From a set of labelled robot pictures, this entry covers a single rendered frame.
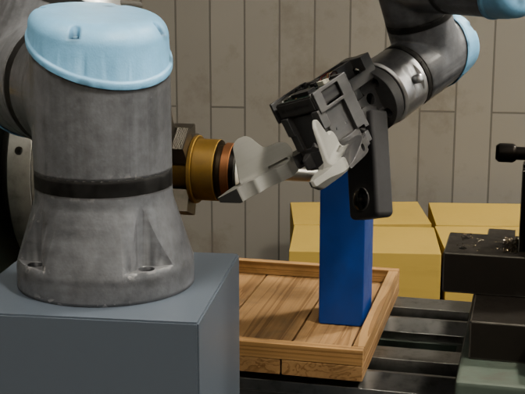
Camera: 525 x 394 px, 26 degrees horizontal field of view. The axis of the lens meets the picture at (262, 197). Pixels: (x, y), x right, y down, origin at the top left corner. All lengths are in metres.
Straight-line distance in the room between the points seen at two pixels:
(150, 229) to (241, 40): 3.67
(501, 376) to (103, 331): 0.52
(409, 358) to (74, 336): 0.66
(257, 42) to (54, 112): 3.68
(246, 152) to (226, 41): 3.40
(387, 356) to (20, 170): 0.52
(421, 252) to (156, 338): 2.87
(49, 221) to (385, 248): 2.88
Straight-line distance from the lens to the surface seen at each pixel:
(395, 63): 1.24
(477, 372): 1.28
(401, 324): 1.62
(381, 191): 1.20
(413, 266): 3.73
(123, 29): 0.91
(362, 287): 1.50
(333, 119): 1.16
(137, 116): 0.91
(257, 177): 1.19
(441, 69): 1.27
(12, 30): 1.04
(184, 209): 1.53
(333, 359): 1.39
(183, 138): 1.51
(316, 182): 1.07
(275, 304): 1.61
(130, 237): 0.92
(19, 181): 1.48
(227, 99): 4.62
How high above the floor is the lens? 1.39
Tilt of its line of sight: 13 degrees down
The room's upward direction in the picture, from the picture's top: straight up
